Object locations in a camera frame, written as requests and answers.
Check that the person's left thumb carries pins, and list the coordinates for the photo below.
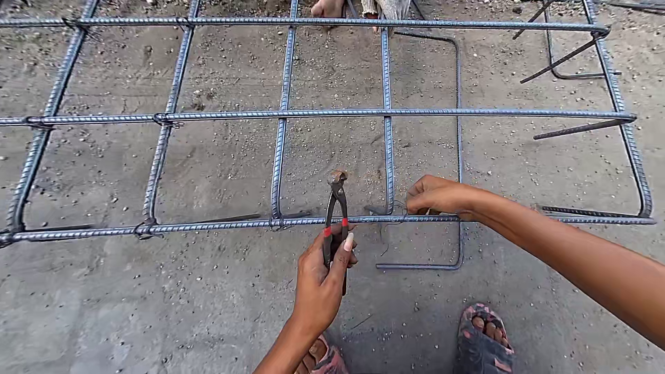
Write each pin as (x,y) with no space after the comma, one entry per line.
(341,261)

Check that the bent ribbed steel stirrup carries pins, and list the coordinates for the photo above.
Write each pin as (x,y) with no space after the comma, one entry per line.
(176,78)
(617,93)
(284,88)
(386,78)
(63,72)

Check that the long ribbed steel bar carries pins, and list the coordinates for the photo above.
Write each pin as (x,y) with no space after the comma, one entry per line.
(208,227)
(337,22)
(332,114)

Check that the thin bent steel stirrup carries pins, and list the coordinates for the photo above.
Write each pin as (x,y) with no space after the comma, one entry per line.
(551,57)
(459,156)

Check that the black pincers with red bands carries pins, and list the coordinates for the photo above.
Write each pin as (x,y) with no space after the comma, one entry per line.
(338,195)

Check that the person's legs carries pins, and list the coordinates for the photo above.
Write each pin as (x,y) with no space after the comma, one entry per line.
(480,350)

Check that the dark steel rods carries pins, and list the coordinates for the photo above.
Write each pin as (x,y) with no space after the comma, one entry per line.
(636,6)

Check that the person's right forearm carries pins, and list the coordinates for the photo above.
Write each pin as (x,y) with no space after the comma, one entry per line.
(576,252)

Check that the person's left hand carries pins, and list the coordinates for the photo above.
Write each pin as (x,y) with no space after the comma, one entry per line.
(317,291)

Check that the person's right hand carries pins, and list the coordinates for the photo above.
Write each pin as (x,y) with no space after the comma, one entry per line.
(444,197)

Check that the dark ribbed steel rod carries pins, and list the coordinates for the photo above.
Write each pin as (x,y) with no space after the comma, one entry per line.
(534,18)

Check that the person's left forearm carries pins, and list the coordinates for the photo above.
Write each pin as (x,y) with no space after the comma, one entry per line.
(291,345)

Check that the person's right fingers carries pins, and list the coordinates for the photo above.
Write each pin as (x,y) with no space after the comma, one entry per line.
(417,197)

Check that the person's left fingers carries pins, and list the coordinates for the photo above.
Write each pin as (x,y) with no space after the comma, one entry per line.
(352,247)

